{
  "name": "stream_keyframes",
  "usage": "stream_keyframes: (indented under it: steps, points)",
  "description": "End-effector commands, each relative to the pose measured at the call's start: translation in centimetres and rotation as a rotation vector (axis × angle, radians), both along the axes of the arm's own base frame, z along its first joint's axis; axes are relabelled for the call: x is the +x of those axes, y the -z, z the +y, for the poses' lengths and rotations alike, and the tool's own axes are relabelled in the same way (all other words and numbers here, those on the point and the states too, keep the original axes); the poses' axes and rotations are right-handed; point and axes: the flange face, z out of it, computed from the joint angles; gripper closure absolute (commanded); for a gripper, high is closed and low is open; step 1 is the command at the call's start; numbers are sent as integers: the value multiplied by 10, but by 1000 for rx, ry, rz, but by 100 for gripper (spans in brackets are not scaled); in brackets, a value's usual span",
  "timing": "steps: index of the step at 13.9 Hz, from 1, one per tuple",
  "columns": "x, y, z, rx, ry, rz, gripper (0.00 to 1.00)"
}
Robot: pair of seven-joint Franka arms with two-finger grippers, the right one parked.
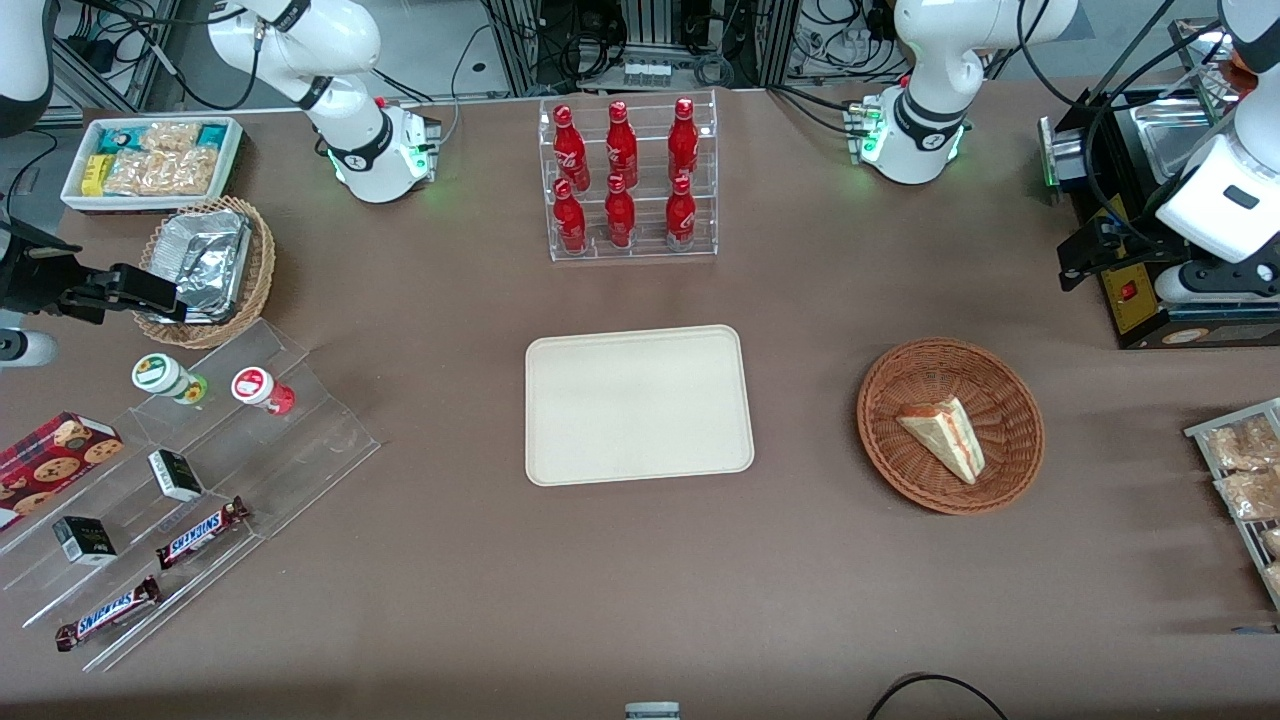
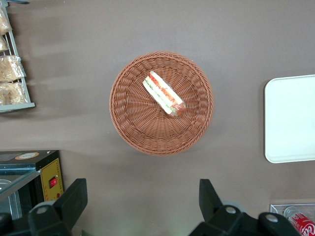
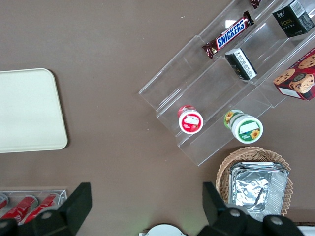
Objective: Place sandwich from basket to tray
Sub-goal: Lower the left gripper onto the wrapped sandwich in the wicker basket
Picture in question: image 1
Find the triangular sandwich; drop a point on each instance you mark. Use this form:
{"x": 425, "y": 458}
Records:
{"x": 948, "y": 438}

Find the aluminium frame rack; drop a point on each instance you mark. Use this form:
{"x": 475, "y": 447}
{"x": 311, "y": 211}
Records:
{"x": 650, "y": 30}

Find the clear acrylic bottle rack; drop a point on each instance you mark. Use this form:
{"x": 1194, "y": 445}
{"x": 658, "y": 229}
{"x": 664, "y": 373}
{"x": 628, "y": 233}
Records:
{"x": 597, "y": 251}

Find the teal snack packet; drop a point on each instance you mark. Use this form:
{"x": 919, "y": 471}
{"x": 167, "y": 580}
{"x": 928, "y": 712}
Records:
{"x": 120, "y": 138}
{"x": 212, "y": 134}

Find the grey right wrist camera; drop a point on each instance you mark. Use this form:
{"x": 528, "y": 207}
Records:
{"x": 25, "y": 349}

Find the brown round wicker basket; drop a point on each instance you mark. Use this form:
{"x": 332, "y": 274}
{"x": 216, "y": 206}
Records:
{"x": 900, "y": 465}

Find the clear acrylic stepped display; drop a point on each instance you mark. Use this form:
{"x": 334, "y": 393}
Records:
{"x": 320, "y": 440}

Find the yellow snack packet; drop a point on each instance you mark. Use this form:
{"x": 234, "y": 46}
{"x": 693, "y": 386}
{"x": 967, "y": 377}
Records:
{"x": 93, "y": 174}

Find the red lid yogurt cup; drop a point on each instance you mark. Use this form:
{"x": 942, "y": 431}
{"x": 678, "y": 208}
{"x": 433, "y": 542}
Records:
{"x": 255, "y": 386}

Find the small grey device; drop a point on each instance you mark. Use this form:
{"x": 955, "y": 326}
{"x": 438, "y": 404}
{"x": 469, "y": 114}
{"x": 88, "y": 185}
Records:
{"x": 652, "y": 712}

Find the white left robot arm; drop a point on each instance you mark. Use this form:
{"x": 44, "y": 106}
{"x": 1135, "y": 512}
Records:
{"x": 928, "y": 70}

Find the clear bagged snack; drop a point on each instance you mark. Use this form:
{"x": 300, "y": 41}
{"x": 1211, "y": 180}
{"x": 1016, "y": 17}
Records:
{"x": 1245, "y": 445}
{"x": 1271, "y": 542}
{"x": 1250, "y": 495}
{"x": 1273, "y": 580}

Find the white power strip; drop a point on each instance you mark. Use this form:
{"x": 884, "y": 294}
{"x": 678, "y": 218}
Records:
{"x": 647, "y": 74}

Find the black and yellow machine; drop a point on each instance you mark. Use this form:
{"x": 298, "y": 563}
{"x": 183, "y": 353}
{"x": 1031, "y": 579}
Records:
{"x": 1135, "y": 312}

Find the light tan wicker basket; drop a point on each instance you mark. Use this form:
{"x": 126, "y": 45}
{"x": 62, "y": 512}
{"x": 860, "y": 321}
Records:
{"x": 262, "y": 260}

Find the clear cracker packet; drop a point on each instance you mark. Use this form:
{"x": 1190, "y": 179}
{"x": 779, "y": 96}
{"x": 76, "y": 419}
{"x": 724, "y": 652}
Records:
{"x": 170, "y": 135}
{"x": 160, "y": 173}

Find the stack of foil trays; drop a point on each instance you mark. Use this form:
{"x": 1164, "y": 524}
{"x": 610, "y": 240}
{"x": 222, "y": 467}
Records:
{"x": 200, "y": 258}

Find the grey metal tray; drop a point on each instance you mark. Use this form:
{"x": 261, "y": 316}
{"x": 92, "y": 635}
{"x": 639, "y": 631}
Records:
{"x": 1200, "y": 432}

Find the white plastic bin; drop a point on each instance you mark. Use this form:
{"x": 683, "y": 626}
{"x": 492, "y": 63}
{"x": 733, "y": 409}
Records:
{"x": 235, "y": 165}

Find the red cookie box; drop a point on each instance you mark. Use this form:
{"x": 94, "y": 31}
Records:
{"x": 50, "y": 460}

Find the green lid yogurt cup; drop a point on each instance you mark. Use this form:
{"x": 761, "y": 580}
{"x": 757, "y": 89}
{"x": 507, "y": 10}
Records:
{"x": 160, "y": 374}

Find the beige plastic tray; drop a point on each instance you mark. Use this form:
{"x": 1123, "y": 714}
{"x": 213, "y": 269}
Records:
{"x": 640, "y": 405}

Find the red cola bottle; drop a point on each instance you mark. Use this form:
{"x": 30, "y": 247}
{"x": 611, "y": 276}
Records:
{"x": 681, "y": 216}
{"x": 620, "y": 216}
{"x": 683, "y": 140}
{"x": 622, "y": 148}
{"x": 570, "y": 220}
{"x": 570, "y": 148}

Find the black tissue box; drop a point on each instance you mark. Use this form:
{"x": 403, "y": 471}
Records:
{"x": 176, "y": 475}
{"x": 85, "y": 540}

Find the snickers chocolate bar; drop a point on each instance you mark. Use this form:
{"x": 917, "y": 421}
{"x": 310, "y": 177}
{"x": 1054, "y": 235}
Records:
{"x": 200, "y": 533}
{"x": 108, "y": 613}

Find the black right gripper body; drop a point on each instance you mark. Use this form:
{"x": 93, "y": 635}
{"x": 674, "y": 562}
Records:
{"x": 32, "y": 276}

